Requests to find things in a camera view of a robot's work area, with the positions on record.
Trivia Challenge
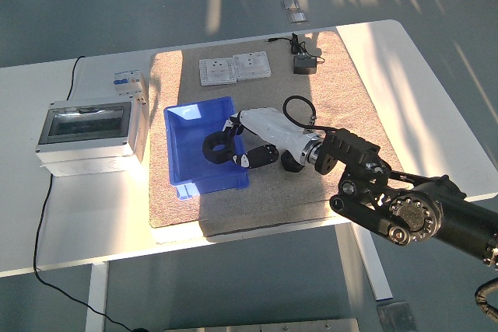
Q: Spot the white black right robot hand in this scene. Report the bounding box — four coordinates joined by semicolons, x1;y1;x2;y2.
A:
221;107;324;170

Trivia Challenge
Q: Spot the small black hex nut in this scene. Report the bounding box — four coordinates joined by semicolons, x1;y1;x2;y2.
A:
280;151;308;173

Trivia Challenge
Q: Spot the large black hex nut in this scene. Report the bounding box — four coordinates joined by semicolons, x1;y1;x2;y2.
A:
202;131;247;165

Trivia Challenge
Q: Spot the grey distribution box, clear cover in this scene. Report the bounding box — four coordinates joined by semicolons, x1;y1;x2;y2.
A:
34;100;149;178

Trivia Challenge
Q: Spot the black power adapter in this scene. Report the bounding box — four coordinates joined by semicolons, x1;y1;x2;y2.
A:
292;54;318;75

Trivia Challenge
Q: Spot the grey-brown mat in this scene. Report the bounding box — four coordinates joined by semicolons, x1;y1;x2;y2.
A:
149;30;409;238

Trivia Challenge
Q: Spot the blue plastic bin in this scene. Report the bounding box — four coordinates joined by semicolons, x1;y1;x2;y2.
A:
163;96;251;199

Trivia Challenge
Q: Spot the cream circuit breaker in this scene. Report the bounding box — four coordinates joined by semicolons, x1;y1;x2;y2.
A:
134;73;150;107

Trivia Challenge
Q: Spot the blue white circuit breaker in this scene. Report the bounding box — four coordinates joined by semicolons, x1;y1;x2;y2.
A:
112;69;143;96

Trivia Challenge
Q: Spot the white table leg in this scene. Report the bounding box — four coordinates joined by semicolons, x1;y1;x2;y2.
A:
85;263;110;332
352;222;393;302

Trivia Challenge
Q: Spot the long grey metal plate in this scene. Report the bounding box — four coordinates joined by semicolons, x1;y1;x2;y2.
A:
163;317;359;332

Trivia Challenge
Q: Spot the small grey metal floor plate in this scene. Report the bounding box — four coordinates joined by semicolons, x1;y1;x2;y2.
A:
376;300;419;332

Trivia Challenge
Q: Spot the white wall socket panel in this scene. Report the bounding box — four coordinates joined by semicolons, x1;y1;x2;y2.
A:
232;51;272;81
198;58;238;87

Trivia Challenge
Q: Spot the black adapter cord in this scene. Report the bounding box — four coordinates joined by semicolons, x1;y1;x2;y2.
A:
265;32;326;65

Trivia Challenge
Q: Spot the long black power cable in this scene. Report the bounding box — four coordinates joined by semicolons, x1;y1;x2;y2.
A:
33;54;135;330

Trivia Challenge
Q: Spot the black corrugated cable loop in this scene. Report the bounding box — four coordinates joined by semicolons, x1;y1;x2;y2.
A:
475;279;498;323

